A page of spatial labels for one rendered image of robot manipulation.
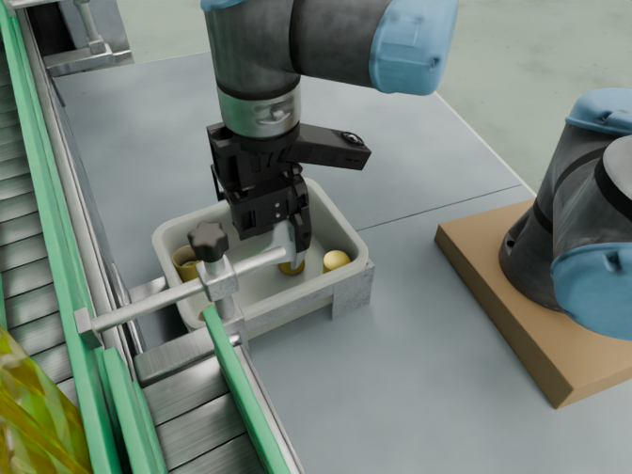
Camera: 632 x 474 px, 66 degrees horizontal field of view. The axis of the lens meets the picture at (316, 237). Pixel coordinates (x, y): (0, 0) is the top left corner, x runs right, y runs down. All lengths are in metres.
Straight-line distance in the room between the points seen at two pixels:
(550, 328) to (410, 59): 0.37
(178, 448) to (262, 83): 0.30
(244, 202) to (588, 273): 0.30
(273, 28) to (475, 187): 0.51
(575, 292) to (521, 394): 0.22
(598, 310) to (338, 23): 0.30
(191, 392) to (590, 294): 0.33
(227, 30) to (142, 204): 0.45
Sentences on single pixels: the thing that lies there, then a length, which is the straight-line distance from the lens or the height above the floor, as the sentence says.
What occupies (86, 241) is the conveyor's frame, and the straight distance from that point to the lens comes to 0.58.
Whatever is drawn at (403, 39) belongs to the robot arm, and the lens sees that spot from 0.36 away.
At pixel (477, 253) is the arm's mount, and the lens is 0.67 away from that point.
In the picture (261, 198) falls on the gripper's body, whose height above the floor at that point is 0.94.
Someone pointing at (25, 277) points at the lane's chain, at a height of 0.88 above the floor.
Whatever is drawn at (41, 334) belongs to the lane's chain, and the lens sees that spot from 0.52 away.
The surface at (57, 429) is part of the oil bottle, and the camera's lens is 0.33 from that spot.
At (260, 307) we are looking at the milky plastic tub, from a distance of 0.52.
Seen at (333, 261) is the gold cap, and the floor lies 0.81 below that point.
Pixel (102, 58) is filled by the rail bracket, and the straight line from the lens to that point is 0.97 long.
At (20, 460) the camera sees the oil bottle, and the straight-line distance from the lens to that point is 0.26.
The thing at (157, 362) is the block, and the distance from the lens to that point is 0.46.
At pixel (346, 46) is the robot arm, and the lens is 0.37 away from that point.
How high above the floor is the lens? 1.27
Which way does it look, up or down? 48 degrees down
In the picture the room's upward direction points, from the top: straight up
